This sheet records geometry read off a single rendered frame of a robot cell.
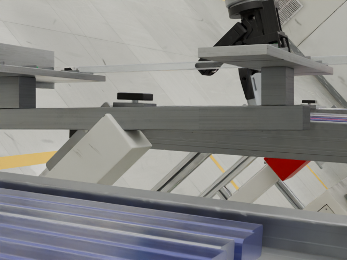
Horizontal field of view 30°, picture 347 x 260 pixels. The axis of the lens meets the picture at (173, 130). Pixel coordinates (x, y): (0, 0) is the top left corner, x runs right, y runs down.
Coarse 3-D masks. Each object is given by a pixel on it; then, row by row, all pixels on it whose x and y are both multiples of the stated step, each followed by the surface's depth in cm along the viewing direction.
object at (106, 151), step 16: (96, 128) 85; (112, 128) 84; (80, 144) 86; (96, 144) 85; (112, 144) 84; (128, 144) 83; (144, 144) 86; (64, 160) 87; (80, 160) 86; (96, 160) 85; (112, 160) 84; (128, 160) 86; (48, 176) 88; (64, 176) 87; (80, 176) 86; (96, 176) 85; (112, 176) 87
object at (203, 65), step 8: (312, 56) 86; (320, 56) 86; (328, 56) 85; (336, 56) 85; (344, 56) 84; (120, 64) 98; (128, 64) 97; (136, 64) 97; (144, 64) 96; (152, 64) 96; (160, 64) 95; (168, 64) 95; (176, 64) 94; (184, 64) 94; (192, 64) 93; (200, 64) 93; (208, 64) 92; (216, 64) 92; (224, 64) 91; (328, 64) 86; (80, 72) 101; (88, 72) 100; (96, 72) 100; (104, 72) 99; (112, 72) 99; (120, 72) 99
